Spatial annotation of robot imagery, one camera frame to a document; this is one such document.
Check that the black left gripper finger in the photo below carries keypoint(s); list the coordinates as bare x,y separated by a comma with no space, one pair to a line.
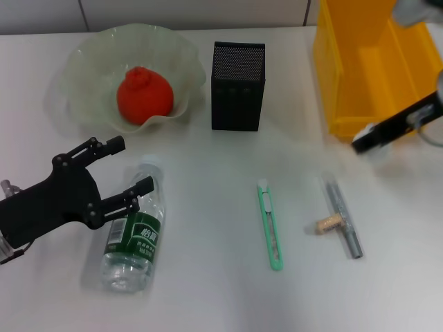
114,145
143,185

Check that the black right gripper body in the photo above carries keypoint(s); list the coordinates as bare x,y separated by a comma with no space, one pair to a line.
429,110

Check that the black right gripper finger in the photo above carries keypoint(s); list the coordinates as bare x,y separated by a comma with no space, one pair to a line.
380,133

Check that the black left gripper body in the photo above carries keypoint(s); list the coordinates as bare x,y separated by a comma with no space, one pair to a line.
52,200

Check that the orange fruit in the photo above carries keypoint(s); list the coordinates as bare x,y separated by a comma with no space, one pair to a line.
145,100

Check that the clear green-label water bottle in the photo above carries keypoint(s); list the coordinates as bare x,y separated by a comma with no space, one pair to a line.
138,242

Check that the small beige cork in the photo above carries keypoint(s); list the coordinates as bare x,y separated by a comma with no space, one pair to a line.
328,224

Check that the green utility knife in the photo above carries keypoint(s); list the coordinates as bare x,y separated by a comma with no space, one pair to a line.
273,238

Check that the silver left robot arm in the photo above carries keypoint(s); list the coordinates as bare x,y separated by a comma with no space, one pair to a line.
3,249

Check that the pale green glass fruit plate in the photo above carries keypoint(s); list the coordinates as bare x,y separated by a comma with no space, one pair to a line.
93,69

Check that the grey metal pen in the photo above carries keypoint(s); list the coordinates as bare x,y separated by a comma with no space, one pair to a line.
353,242

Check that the black mesh pen holder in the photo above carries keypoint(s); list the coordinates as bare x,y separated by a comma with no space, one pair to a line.
235,110

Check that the yellow plastic bin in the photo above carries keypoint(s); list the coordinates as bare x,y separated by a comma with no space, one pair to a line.
363,86

